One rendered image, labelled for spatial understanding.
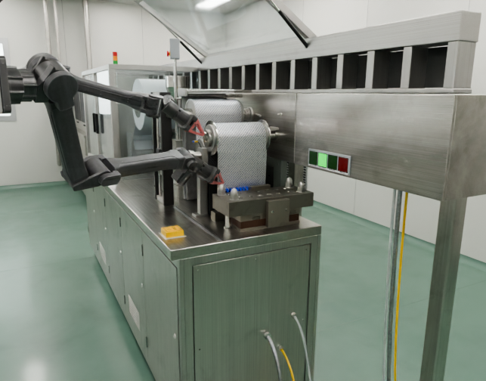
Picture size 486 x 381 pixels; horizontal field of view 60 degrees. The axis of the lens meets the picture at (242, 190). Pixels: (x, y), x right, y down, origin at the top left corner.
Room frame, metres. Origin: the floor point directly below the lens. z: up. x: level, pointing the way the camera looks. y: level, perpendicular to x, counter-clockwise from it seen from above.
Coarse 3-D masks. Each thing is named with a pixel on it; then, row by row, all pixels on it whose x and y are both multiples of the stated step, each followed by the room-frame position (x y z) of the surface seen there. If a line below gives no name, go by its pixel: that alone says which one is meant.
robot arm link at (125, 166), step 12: (132, 156) 1.41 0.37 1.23; (144, 156) 1.44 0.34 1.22; (156, 156) 1.48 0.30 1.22; (168, 156) 1.51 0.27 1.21; (180, 156) 1.55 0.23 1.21; (192, 156) 1.59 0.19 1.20; (108, 168) 1.33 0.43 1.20; (120, 168) 1.33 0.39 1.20; (132, 168) 1.38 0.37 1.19; (144, 168) 1.42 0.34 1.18; (156, 168) 1.47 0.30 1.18; (168, 168) 1.52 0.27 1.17; (180, 168) 1.57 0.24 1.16; (108, 180) 1.28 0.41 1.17
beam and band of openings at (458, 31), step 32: (352, 32) 1.54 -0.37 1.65; (384, 32) 1.41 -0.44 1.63; (416, 32) 1.30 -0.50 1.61; (448, 32) 1.20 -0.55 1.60; (192, 64) 2.91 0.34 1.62; (224, 64) 2.46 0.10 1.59; (256, 64) 2.14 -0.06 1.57; (288, 64) 2.02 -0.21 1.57; (320, 64) 1.72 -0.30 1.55; (352, 64) 1.60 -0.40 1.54; (384, 64) 1.47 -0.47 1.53; (416, 64) 1.32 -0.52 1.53; (448, 64) 1.20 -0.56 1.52
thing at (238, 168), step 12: (228, 156) 1.77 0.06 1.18; (240, 156) 1.80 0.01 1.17; (252, 156) 1.82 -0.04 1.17; (264, 156) 1.85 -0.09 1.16; (228, 168) 1.77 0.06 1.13; (240, 168) 1.80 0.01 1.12; (252, 168) 1.83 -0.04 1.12; (264, 168) 1.85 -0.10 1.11; (228, 180) 1.77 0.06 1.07; (240, 180) 1.80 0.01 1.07; (252, 180) 1.83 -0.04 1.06; (264, 180) 1.86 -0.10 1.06
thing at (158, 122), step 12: (156, 120) 2.08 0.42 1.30; (168, 120) 2.00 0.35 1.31; (156, 132) 2.09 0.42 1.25; (168, 132) 2.00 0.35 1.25; (156, 144) 2.12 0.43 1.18; (168, 144) 2.00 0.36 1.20; (156, 180) 2.12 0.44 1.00; (168, 180) 2.00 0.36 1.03; (156, 192) 2.11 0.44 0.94; (168, 192) 2.00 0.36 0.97; (168, 204) 1.99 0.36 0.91
